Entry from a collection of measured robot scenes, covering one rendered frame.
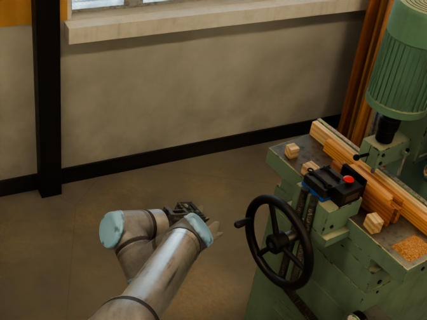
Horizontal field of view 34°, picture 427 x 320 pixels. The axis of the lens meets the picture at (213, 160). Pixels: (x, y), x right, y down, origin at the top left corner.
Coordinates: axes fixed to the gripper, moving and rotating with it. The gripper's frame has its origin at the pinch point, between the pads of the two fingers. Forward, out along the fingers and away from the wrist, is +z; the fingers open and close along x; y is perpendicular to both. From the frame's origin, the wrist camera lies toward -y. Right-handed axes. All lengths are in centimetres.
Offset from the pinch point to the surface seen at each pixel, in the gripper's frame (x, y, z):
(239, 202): 76, -51, 107
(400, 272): -41, 14, 30
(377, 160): -15, 33, 36
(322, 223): -18.4, 14.5, 20.4
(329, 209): -18.4, 19.4, 19.9
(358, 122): 76, -2, 168
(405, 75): -16, 60, 24
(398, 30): -11, 70, 19
